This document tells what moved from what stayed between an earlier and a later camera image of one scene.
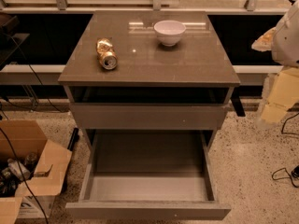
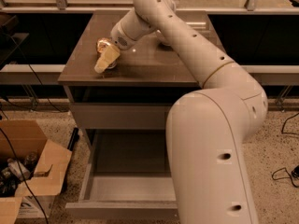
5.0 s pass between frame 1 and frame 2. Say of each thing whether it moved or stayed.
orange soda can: stayed
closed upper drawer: stayed
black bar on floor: stayed
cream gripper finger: moved
